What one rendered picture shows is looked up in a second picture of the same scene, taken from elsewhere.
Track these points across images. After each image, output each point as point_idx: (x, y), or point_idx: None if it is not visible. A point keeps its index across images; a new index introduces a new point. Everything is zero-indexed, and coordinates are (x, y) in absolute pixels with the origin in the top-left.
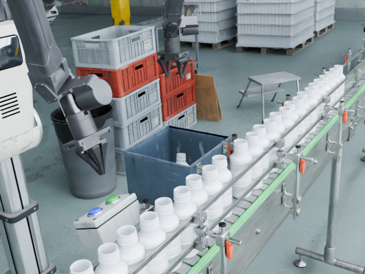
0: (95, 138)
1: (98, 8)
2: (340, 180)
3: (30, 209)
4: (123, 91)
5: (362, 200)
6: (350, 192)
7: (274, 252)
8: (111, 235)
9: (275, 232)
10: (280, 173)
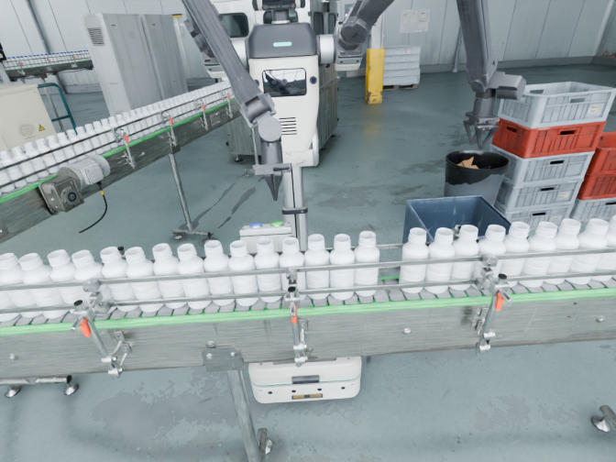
0: (269, 168)
1: None
2: None
3: (298, 210)
4: (530, 152)
5: None
6: None
7: (579, 390)
8: (250, 247)
9: (605, 374)
10: (487, 296)
